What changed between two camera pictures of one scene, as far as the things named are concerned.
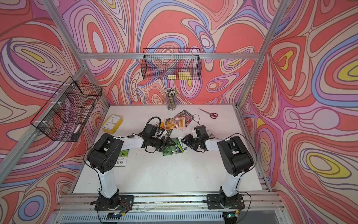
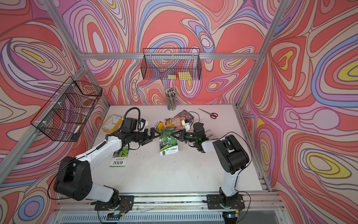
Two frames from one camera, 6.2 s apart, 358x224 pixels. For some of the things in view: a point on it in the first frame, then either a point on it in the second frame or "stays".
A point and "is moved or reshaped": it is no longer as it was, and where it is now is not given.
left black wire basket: [63, 117] stays
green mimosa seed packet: [122, 158] stays
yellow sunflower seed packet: [161, 125] stays
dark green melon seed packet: [180, 146] is moved or reshaped
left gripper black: [162, 145] -> [149, 140]
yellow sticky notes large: [184, 75] stays
